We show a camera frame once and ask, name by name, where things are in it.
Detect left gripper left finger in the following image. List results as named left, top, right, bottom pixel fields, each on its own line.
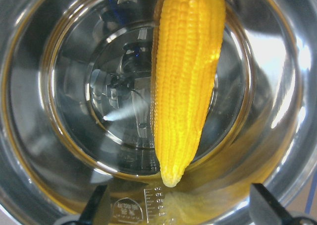
left=57, top=184, right=111, bottom=225

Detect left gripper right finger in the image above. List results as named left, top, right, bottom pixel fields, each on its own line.
left=249, top=182, right=317, bottom=225

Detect yellow corn cob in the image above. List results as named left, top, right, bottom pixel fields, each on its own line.
left=152, top=0, right=226, bottom=187

